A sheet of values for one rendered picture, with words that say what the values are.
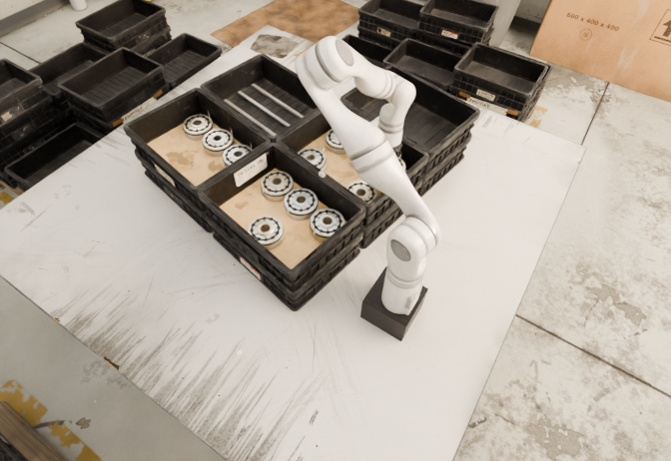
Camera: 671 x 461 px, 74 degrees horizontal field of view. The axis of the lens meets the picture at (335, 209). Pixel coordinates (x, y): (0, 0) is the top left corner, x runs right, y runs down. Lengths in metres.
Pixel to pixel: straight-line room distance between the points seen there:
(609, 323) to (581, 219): 0.61
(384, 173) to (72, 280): 1.03
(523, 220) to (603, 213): 1.24
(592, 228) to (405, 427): 1.81
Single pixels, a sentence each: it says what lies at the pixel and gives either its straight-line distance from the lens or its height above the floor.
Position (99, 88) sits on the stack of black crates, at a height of 0.49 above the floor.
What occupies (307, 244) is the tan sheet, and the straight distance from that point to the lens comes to 1.31.
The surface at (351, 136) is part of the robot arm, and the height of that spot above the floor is 1.28.
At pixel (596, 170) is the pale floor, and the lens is 3.10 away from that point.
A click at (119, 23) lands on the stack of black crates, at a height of 0.49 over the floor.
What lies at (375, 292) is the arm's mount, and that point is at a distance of 1.27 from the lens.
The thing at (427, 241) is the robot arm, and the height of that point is 1.11.
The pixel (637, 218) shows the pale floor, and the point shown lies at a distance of 2.95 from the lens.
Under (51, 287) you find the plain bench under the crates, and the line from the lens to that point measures 1.60.
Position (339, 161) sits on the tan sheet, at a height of 0.83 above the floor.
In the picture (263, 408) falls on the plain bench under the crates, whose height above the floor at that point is 0.70.
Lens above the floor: 1.91
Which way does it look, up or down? 52 degrees down
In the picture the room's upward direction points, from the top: 2 degrees clockwise
